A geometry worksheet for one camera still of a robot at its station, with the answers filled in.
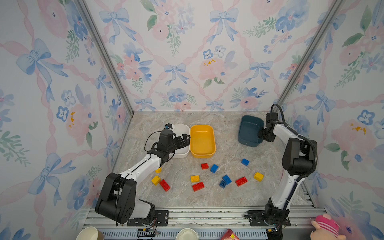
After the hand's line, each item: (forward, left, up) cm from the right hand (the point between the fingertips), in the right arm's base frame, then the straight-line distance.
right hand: (262, 135), depth 101 cm
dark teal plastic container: (+9, +6, -2) cm, 11 cm away
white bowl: (-55, +48, -7) cm, 73 cm away
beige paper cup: (-56, +89, +4) cm, 106 cm away
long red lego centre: (-33, +43, -4) cm, 55 cm away
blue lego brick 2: (-18, +14, -4) cm, 23 cm away
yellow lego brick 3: (-27, +9, -3) cm, 29 cm away
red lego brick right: (-30, +19, -3) cm, 36 cm away
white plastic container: (+9, +58, -6) cm, 59 cm away
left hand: (-10, +51, +11) cm, 53 cm away
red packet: (-55, +29, 0) cm, 63 cm away
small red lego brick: (-20, +39, -5) cm, 45 cm away
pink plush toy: (-52, -13, +1) cm, 54 cm away
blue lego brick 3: (-29, +27, -4) cm, 40 cm away
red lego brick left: (-33, +62, -3) cm, 70 cm away
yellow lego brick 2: (-31, +67, -2) cm, 74 cm away
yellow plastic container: (-4, +40, -5) cm, 41 cm away
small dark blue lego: (-32, +30, -4) cm, 44 cm away
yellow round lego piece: (-25, +67, -3) cm, 71 cm away
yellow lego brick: (-29, +45, -4) cm, 54 cm away
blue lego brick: (-23, +34, -3) cm, 41 cm away
